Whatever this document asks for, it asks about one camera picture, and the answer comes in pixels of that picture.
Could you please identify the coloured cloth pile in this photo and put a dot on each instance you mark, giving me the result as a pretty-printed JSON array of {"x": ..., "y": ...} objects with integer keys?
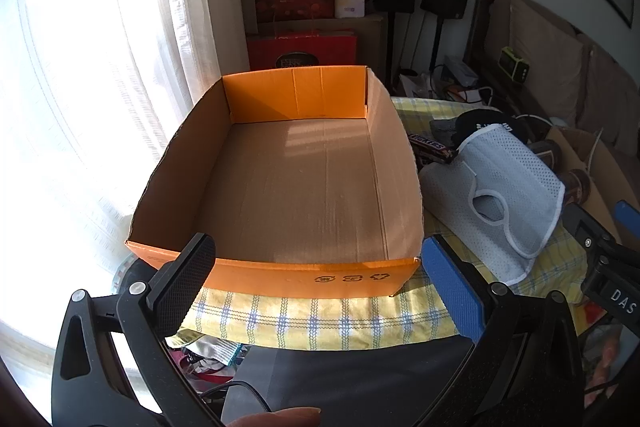
[{"x": 205, "y": 357}]

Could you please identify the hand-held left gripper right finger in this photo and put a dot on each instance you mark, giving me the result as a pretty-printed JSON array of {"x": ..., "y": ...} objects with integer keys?
[{"x": 450, "y": 289}]

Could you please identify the red gift bag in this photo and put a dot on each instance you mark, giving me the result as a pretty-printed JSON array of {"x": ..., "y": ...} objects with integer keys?
[{"x": 300, "y": 49}]

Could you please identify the person's left hand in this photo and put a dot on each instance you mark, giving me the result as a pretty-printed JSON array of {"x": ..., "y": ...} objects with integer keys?
[{"x": 280, "y": 418}]

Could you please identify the green alarm clock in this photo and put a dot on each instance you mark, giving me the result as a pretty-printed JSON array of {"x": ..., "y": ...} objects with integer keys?
[{"x": 515, "y": 64}]

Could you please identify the brown lidded labelled jar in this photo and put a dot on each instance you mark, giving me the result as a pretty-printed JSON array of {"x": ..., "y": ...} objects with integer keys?
[
  {"x": 542, "y": 152},
  {"x": 577, "y": 187}
]

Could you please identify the white plastic bag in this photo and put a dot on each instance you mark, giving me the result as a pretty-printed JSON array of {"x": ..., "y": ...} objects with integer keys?
[{"x": 415, "y": 84}]

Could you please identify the white sheer curtain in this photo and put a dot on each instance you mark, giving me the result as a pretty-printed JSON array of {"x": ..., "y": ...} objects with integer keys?
[{"x": 100, "y": 57}]

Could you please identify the beige cushion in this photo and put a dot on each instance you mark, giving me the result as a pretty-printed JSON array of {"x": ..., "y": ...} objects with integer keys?
[
  {"x": 610, "y": 92},
  {"x": 540, "y": 42}
]

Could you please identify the yellow plaid blanket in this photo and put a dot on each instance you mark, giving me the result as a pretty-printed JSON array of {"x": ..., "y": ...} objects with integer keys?
[{"x": 320, "y": 314}]

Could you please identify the brown chocolate bar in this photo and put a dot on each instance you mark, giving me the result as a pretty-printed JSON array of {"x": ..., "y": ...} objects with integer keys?
[{"x": 430, "y": 146}]

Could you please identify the black cloth with white print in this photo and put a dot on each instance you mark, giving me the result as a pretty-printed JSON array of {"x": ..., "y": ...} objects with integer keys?
[{"x": 480, "y": 122}]

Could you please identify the black speaker stand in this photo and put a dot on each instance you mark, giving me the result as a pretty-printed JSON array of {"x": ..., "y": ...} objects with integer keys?
[{"x": 437, "y": 42}]

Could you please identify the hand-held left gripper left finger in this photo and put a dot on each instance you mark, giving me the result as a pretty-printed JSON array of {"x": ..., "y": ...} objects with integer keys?
[{"x": 185, "y": 279}]

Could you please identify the dark grey cloth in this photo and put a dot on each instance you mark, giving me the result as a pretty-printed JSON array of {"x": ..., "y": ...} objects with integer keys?
[{"x": 350, "y": 377}]

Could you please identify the white mesh garment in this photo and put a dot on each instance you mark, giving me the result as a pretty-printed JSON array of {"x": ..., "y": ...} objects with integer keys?
[{"x": 510, "y": 187}]

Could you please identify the grey fuzzy sock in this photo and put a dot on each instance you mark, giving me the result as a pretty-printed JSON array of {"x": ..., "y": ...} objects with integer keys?
[{"x": 442, "y": 128}]

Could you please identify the orange cardboard box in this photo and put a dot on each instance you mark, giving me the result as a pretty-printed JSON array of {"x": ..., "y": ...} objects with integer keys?
[{"x": 300, "y": 187}]

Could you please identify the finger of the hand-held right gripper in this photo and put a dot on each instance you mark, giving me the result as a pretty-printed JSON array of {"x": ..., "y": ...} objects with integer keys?
[
  {"x": 629, "y": 214},
  {"x": 590, "y": 232}
]

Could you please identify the dark wooden headboard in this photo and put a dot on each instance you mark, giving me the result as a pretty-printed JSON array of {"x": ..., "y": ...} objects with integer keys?
[{"x": 477, "y": 32}]

